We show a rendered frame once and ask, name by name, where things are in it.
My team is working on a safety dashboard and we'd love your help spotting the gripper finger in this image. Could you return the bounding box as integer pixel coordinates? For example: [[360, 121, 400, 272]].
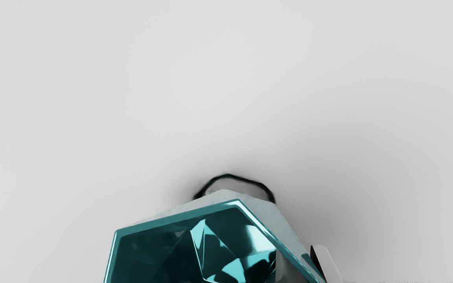
[[309, 244, 345, 283]]

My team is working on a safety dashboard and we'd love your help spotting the teal faceted mug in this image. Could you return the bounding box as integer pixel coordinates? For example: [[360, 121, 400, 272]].
[[103, 189, 327, 283]]

